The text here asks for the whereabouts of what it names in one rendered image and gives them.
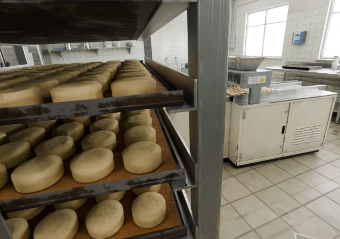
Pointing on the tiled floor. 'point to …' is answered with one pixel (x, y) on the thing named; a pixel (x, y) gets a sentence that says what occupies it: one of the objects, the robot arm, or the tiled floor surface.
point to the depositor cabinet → (279, 127)
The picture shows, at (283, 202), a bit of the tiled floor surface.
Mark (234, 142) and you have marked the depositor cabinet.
